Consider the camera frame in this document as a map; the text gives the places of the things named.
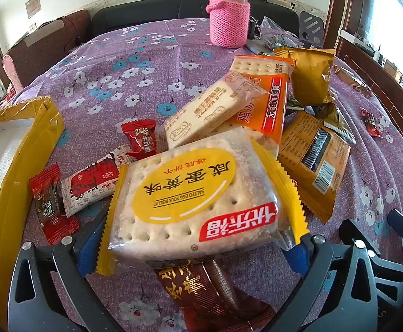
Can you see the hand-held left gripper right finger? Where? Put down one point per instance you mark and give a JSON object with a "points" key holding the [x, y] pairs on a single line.
{"points": [[300, 257]]}

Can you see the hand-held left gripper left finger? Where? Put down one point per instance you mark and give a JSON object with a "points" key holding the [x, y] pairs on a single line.
{"points": [[89, 252]]}

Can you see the dark brown red-ended candy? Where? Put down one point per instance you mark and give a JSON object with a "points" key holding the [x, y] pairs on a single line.
{"points": [[49, 200]]}

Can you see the orange packet with barcode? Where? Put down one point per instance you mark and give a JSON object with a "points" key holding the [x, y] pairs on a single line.
{"points": [[308, 159]]}

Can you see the brown-red gold-lettered snack packet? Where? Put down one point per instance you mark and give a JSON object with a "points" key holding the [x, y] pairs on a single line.
{"points": [[201, 294]]}

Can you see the yellow label cracker packet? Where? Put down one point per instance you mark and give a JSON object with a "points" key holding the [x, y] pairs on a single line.
{"points": [[187, 193]]}

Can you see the yellow-edged white cardboard tray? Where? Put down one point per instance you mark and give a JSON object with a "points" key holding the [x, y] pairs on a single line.
{"points": [[0, 166]]}

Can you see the orange cracker packet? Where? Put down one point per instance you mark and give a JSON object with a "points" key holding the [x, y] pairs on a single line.
{"points": [[267, 103]]}

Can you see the white cracker packet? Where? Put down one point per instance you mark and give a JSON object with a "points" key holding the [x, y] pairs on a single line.
{"points": [[208, 107]]}

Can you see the gold foil snack packet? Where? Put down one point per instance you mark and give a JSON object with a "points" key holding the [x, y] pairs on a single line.
{"points": [[308, 72]]}

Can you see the white and red snack packet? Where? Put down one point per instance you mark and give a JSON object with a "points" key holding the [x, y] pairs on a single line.
{"points": [[90, 183]]}

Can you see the red wrapped candy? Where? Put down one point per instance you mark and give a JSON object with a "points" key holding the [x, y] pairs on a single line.
{"points": [[371, 122], [139, 136]]}

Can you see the green and gold small packet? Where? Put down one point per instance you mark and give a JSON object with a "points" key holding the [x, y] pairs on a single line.
{"points": [[336, 119]]}

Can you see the dark green gold packet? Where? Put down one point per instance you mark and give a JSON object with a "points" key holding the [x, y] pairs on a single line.
{"points": [[293, 103]]}

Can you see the brown foil packet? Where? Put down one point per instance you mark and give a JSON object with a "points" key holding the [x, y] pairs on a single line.
{"points": [[352, 81]]}

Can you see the purple floral tablecloth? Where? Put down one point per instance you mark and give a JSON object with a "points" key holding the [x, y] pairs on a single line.
{"points": [[135, 58]]}

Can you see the maroon armchair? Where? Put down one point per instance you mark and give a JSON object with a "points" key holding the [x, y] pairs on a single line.
{"points": [[49, 41]]}

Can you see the grey phone stand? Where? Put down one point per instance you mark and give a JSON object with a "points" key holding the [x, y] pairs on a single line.
{"points": [[311, 27]]}

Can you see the clear plastic bags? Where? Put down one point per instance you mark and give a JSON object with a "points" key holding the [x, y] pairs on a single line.
{"points": [[277, 27]]}

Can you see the black sofa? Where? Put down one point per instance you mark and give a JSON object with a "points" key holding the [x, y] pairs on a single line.
{"points": [[153, 10]]}

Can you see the pink bottle with knitted sleeve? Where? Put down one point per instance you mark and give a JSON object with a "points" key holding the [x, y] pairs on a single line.
{"points": [[229, 17]]}

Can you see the wooden window frame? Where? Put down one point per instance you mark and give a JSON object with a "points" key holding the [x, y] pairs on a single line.
{"points": [[341, 7]]}

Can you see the small wall plaque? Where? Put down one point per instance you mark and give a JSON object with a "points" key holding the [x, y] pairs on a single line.
{"points": [[33, 5]]}

